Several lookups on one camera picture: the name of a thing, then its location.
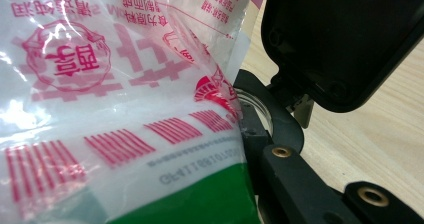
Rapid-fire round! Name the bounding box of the white and red seasoning packet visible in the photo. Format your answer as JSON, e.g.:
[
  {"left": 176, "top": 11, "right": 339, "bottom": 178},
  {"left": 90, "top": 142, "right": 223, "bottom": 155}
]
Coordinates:
[{"left": 0, "top": 0, "right": 269, "bottom": 224}]

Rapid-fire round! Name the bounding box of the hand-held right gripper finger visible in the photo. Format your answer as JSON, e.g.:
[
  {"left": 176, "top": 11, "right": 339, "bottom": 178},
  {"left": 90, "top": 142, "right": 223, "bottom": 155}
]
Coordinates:
[{"left": 238, "top": 103, "right": 273, "bottom": 199}]

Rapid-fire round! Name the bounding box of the glass jar with black lid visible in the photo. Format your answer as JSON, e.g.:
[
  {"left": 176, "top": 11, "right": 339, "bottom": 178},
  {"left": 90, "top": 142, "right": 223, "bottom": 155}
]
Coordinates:
[{"left": 233, "top": 0, "right": 424, "bottom": 155}]

